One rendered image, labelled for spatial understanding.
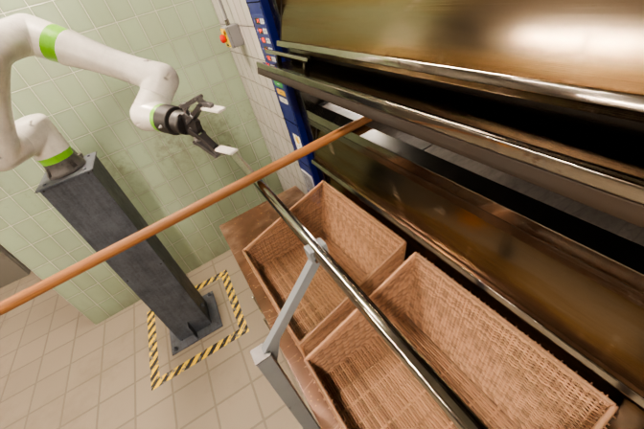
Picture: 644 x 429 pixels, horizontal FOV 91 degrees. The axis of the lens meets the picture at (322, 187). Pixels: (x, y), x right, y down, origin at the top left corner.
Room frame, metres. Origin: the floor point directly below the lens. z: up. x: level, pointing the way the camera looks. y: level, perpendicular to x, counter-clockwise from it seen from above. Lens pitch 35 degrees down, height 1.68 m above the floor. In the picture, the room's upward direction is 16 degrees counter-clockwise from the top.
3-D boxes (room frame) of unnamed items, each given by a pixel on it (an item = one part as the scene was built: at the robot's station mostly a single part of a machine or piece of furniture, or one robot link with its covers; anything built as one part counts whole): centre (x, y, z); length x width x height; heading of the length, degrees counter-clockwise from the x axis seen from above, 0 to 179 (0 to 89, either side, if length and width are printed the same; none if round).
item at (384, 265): (0.90, 0.10, 0.72); 0.56 x 0.49 x 0.28; 23
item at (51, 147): (1.34, 1.04, 1.36); 0.16 x 0.13 x 0.19; 165
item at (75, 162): (1.40, 1.05, 1.23); 0.26 x 0.15 x 0.06; 19
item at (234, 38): (1.85, 0.23, 1.46); 0.10 x 0.07 x 0.10; 22
